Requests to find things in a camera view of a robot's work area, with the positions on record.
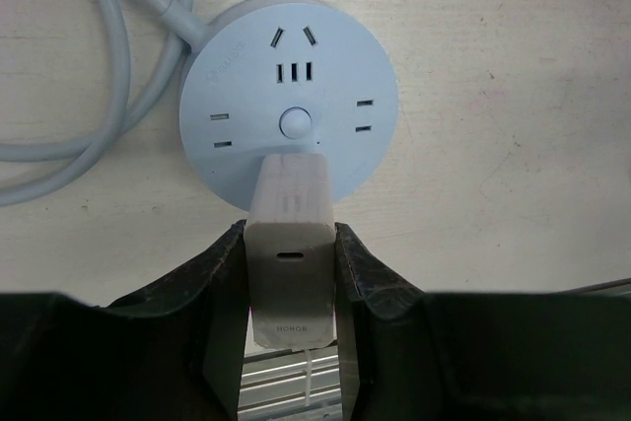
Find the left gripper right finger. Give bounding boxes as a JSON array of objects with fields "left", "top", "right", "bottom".
[{"left": 335, "top": 224, "right": 630, "bottom": 420}]

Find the blue round power socket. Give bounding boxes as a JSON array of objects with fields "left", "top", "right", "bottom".
[{"left": 179, "top": 0, "right": 398, "bottom": 210}]

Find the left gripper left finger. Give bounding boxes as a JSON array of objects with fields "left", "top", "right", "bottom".
[{"left": 1, "top": 222, "right": 246, "bottom": 420}]

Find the white charger plug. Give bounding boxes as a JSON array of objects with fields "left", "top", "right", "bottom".
[{"left": 244, "top": 154, "right": 336, "bottom": 351}]

